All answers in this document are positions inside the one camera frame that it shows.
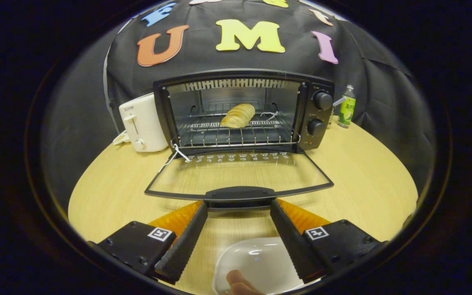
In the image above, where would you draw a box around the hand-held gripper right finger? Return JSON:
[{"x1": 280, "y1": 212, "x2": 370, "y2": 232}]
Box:
[{"x1": 270, "y1": 199, "x2": 386, "y2": 283}]

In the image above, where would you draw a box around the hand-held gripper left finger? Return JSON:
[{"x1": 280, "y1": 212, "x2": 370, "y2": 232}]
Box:
[{"x1": 88, "y1": 201, "x2": 209, "y2": 285}]

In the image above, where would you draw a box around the white oval plate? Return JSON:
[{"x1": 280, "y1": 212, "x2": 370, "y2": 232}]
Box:
[{"x1": 212, "y1": 237, "x2": 305, "y2": 295}]

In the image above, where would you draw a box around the black toaster oven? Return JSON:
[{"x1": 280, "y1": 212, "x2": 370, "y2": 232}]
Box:
[{"x1": 144, "y1": 68, "x2": 336, "y2": 210}]

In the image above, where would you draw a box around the golden bread roll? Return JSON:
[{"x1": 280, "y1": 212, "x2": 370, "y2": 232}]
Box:
[{"x1": 220, "y1": 103, "x2": 256, "y2": 129}]

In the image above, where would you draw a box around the white pop-up toaster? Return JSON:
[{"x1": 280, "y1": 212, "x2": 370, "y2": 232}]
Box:
[{"x1": 118, "y1": 93, "x2": 169, "y2": 153}]

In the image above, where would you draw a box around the green drink bottle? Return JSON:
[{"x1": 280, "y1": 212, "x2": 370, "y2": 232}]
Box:
[{"x1": 338, "y1": 85, "x2": 356, "y2": 129}]

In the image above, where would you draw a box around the white string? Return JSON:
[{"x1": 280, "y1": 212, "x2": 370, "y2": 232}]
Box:
[{"x1": 158, "y1": 143, "x2": 192, "y2": 172}]

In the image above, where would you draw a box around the metal wire oven rack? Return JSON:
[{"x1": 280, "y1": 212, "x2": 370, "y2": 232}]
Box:
[{"x1": 175, "y1": 111, "x2": 301, "y2": 148}]

